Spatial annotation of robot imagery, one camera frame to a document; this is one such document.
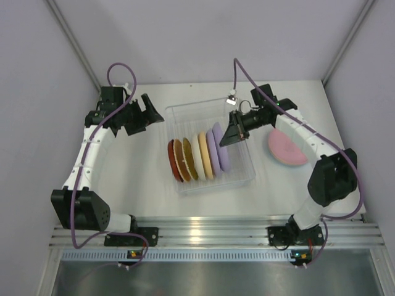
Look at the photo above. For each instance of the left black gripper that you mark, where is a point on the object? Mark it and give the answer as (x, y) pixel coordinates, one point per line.
(139, 116)

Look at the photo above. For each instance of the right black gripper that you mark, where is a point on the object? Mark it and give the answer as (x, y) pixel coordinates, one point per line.
(237, 131)

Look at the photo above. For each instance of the purple plate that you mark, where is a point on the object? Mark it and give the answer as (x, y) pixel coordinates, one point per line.
(222, 152)

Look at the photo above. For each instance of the pink plate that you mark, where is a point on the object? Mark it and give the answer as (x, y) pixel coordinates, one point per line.
(278, 140)

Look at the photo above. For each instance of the tan yellow plate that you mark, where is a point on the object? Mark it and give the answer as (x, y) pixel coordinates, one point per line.
(289, 158)

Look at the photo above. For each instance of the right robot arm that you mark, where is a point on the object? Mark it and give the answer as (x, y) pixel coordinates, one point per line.
(333, 176)

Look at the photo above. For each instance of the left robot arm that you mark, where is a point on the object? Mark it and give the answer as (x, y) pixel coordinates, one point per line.
(77, 204)

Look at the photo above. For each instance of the lavender plate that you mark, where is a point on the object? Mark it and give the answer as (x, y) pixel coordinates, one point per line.
(213, 154)

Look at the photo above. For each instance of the light orange plate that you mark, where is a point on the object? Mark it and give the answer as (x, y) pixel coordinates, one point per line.
(205, 155)

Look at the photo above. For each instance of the orange brown plate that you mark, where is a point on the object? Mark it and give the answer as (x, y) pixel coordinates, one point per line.
(180, 162)

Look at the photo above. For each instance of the dark red plate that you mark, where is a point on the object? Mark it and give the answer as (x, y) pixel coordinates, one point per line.
(172, 162)

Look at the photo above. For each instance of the olive gold plate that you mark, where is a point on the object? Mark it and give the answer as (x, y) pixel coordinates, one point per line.
(188, 157)

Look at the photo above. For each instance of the white plate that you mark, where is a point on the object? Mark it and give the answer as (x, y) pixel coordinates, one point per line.
(197, 158)

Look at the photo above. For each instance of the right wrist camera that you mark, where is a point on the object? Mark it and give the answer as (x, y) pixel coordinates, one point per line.
(244, 106)

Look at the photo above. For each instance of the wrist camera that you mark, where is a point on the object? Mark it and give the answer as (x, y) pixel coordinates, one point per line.
(125, 86)
(244, 106)

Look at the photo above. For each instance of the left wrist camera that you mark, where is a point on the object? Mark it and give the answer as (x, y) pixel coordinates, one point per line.
(125, 86)

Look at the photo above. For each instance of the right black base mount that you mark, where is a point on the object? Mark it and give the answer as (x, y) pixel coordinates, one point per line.
(289, 236)

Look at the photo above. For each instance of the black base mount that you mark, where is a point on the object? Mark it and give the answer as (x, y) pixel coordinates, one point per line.
(289, 236)
(151, 234)

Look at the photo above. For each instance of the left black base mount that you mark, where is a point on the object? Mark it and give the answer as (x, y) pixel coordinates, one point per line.
(151, 234)

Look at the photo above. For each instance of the perforated metal cable tray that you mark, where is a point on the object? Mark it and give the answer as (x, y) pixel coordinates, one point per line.
(183, 255)

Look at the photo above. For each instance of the aluminium mounting rail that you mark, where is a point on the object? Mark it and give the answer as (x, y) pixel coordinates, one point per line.
(251, 232)

